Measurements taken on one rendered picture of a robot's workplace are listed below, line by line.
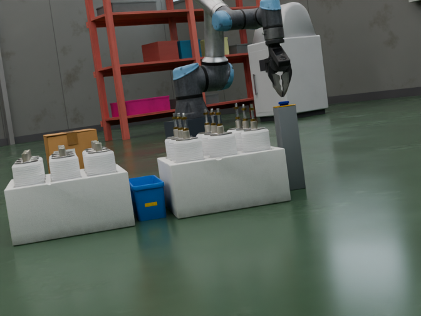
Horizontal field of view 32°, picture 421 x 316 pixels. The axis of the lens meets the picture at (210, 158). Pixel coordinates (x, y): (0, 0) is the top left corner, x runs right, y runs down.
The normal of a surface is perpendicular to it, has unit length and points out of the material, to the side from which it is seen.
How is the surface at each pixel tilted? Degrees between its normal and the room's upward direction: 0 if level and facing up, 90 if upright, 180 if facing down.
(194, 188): 90
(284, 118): 90
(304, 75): 90
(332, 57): 90
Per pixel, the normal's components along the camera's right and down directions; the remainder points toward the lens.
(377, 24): -0.78, 0.15
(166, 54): 0.64, -0.02
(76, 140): 0.27, 0.05
